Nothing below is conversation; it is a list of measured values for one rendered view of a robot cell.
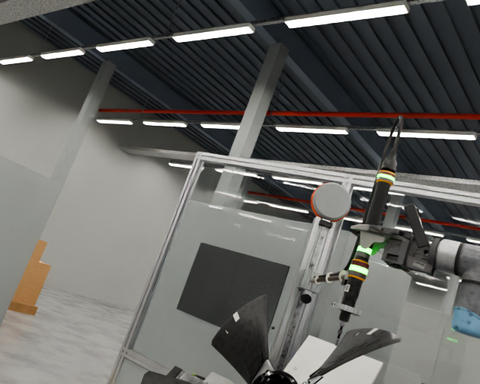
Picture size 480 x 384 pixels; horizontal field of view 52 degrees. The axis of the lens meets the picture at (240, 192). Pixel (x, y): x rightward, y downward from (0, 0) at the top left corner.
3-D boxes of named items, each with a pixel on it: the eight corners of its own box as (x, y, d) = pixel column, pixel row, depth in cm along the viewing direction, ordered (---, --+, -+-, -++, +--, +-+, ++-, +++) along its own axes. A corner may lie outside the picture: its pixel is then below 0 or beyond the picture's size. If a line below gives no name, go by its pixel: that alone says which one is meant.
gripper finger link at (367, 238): (344, 241, 120) (381, 252, 117) (350, 219, 122) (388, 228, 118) (345, 244, 123) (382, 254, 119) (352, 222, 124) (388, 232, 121)
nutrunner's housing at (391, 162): (334, 318, 121) (384, 149, 130) (348, 323, 121) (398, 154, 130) (337, 318, 117) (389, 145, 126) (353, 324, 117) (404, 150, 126)
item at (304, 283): (295, 289, 187) (302, 267, 188) (312, 296, 186) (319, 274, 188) (299, 289, 176) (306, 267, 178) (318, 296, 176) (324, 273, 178)
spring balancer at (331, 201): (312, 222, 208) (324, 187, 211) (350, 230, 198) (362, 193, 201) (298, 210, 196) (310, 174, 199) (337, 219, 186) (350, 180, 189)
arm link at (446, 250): (459, 238, 109) (465, 248, 115) (438, 234, 111) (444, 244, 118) (451, 270, 107) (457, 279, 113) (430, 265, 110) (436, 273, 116)
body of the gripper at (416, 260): (377, 258, 116) (430, 271, 109) (387, 224, 118) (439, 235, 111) (385, 266, 122) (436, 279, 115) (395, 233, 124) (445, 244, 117)
